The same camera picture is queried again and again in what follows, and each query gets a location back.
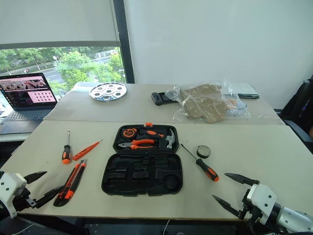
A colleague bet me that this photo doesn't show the open dark laptop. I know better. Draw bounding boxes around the open dark laptop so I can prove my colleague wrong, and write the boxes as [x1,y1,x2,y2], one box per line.
[0,72,59,122]

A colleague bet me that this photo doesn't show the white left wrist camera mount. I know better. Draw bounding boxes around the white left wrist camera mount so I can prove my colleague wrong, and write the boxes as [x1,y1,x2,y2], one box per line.
[0,172,28,219]

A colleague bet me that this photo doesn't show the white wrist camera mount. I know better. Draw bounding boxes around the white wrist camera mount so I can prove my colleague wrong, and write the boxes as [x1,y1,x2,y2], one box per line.
[246,183,278,225]
[0,172,28,219]

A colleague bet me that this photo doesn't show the claw hammer orange black grip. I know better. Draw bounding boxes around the claw hammer orange black grip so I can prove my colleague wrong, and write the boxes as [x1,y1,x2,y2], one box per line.
[139,129,177,149]

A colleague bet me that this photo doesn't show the clear bag with brown items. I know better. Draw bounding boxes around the clear bag with brown items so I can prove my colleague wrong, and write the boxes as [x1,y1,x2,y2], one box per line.
[165,78,251,124]

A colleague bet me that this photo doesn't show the black flat device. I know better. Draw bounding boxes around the black flat device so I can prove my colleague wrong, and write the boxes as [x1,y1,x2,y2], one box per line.
[151,92,177,106]

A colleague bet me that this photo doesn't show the short orange black screwdriver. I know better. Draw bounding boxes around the short orange black screwdriver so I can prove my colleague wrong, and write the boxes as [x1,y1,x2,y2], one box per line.
[61,131,72,165]

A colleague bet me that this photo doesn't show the white roller blind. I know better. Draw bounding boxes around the white roller blind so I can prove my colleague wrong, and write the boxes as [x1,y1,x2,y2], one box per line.
[0,0,121,49]

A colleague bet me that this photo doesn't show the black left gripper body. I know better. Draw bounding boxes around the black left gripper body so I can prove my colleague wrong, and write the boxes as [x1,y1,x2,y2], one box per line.
[12,188,38,212]

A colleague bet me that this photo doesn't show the orange black utility knife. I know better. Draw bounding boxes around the orange black utility knife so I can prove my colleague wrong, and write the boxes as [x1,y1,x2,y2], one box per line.
[53,159,88,208]

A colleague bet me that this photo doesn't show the black window frame post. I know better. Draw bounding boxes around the black window frame post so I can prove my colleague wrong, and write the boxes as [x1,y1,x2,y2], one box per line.
[112,0,135,84]

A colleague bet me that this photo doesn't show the orange voltage tester pen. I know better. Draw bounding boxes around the orange voltage tester pen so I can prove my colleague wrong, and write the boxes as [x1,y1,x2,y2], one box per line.
[72,139,103,162]

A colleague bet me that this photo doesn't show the long orange black screwdriver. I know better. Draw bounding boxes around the long orange black screwdriver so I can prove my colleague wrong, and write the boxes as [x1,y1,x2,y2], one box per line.
[180,143,220,183]

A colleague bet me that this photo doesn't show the black orange tape measure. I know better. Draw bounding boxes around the black orange tape measure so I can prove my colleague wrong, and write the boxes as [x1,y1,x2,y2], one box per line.
[122,127,136,139]

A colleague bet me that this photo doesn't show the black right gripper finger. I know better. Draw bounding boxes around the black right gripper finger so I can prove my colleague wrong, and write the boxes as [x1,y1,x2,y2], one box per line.
[211,194,246,219]
[224,173,260,186]

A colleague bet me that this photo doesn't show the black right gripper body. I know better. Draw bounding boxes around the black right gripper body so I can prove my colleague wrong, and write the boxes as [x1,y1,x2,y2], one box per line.
[241,188,264,222]

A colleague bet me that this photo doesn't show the orange handled pliers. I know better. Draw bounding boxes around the orange handled pliers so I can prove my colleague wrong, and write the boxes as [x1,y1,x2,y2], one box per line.
[118,139,156,150]

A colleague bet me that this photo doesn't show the black office chair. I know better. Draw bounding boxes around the black office chair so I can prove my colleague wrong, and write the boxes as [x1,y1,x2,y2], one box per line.
[278,78,313,147]

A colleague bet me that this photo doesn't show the black electrical tape roll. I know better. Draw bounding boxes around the black electrical tape roll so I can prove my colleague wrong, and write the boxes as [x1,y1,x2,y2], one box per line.
[196,145,212,159]

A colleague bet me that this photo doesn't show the round shiny metal plate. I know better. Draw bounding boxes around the round shiny metal plate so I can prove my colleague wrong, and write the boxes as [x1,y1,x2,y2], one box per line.
[89,82,128,101]

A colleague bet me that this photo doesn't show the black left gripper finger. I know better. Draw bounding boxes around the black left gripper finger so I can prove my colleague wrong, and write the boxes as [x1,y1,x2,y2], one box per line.
[35,185,64,209]
[23,171,48,185]

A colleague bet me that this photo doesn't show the black tool case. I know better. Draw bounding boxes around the black tool case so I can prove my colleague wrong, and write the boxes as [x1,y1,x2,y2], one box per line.
[101,123,184,196]

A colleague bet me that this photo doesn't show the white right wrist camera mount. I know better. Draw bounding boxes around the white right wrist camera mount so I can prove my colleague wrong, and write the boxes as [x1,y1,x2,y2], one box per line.
[246,183,278,225]

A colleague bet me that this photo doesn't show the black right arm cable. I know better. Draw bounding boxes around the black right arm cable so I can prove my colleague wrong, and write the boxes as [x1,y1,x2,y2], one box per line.
[247,218,258,235]

